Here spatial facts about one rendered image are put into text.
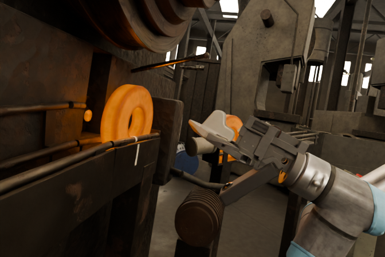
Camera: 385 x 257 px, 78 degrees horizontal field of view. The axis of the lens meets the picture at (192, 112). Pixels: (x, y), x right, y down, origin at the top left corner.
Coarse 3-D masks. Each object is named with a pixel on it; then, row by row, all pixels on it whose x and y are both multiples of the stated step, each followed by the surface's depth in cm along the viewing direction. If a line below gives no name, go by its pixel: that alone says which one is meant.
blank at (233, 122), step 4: (228, 116) 81; (232, 116) 82; (236, 116) 83; (228, 120) 81; (232, 120) 82; (236, 120) 84; (240, 120) 85; (228, 124) 81; (232, 124) 82; (236, 124) 84; (240, 124) 85; (232, 128) 84; (236, 128) 84; (240, 128) 86; (236, 132) 85; (236, 136) 85; (220, 156) 82; (228, 156) 83
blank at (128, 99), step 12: (120, 96) 43; (132, 96) 45; (144, 96) 50; (108, 108) 42; (120, 108) 42; (132, 108) 46; (144, 108) 51; (108, 120) 42; (120, 120) 43; (132, 120) 53; (144, 120) 52; (108, 132) 42; (120, 132) 43; (132, 132) 51; (144, 132) 53
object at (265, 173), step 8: (264, 168) 41; (272, 168) 41; (240, 176) 46; (248, 176) 42; (256, 176) 42; (264, 176) 41; (272, 176) 41; (232, 184) 44; (240, 184) 42; (248, 184) 42; (256, 184) 42; (224, 192) 43; (232, 192) 42; (240, 192) 42; (248, 192) 42; (224, 200) 43; (232, 200) 42
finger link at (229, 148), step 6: (210, 138) 43; (216, 138) 43; (216, 144) 42; (222, 144) 42; (228, 144) 41; (222, 150) 41; (228, 150) 41; (234, 150) 41; (234, 156) 41; (240, 156) 40; (246, 156) 42
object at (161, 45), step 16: (96, 0) 34; (112, 0) 32; (128, 0) 34; (96, 16) 37; (112, 16) 36; (128, 16) 35; (112, 32) 41; (128, 32) 40; (144, 32) 41; (160, 48) 48
